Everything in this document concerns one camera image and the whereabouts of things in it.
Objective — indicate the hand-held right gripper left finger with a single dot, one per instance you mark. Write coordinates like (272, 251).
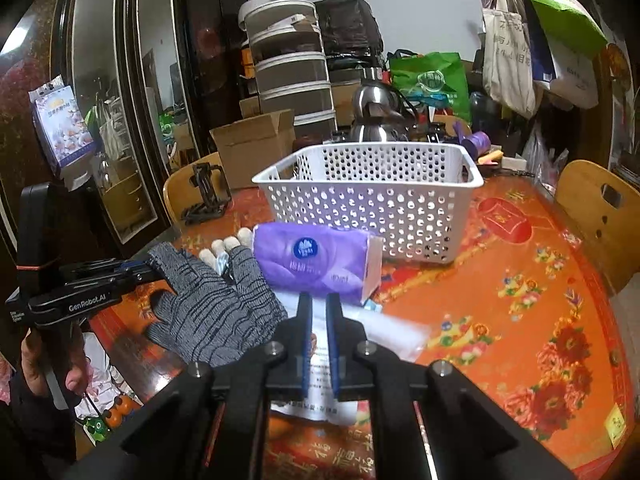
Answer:
(305, 345)

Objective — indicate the white blue hanging bag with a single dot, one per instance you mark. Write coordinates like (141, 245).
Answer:
(570, 72)

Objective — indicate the person's left forearm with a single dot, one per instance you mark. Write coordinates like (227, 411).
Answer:
(30, 435)

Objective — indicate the black bag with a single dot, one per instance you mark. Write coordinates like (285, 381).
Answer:
(347, 25)

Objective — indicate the white perforated plastic basket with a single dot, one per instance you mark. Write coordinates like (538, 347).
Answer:
(370, 200)

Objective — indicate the stainless steel kettle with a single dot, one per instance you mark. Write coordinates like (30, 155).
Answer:
(375, 115)

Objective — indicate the purple cup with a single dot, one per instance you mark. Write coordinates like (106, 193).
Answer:
(475, 141)

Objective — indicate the wooden chair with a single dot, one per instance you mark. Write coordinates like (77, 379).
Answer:
(175, 195)
(595, 230)

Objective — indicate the purple tissue pack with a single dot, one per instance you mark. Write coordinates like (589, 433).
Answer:
(310, 265)

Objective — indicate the orange floral tablecloth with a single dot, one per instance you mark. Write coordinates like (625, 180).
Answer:
(500, 300)

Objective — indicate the stacked white storage containers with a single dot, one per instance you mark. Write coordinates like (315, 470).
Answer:
(292, 65)

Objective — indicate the orange green toy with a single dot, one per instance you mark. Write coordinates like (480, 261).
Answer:
(115, 412)

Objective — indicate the hanging green fabric bag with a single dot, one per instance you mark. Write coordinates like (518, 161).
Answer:
(560, 10)

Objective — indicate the green shopping bag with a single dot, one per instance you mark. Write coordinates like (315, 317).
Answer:
(430, 82)

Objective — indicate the hanging printed snack packet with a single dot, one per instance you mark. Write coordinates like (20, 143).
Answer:
(62, 130)

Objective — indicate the dark mirrored wardrobe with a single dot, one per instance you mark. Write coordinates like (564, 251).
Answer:
(130, 110)

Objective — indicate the white canvas tote bag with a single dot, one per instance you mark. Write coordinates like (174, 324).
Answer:
(507, 60)

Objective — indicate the grey knit glove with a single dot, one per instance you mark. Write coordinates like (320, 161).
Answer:
(220, 310)

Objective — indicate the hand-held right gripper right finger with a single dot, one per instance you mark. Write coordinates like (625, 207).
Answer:
(334, 345)

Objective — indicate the yellow orange small item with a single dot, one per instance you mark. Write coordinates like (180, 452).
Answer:
(490, 157)

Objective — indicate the black metal stand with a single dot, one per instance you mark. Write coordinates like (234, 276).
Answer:
(205, 195)

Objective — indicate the open cardboard box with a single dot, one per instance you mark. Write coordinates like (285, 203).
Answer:
(250, 145)

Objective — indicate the person's left hand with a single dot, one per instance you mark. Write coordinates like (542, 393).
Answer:
(75, 375)

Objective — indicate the light blue wet wipes pack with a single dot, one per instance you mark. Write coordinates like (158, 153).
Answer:
(385, 330)

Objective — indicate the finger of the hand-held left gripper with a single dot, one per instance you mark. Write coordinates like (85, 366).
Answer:
(145, 275)
(100, 266)

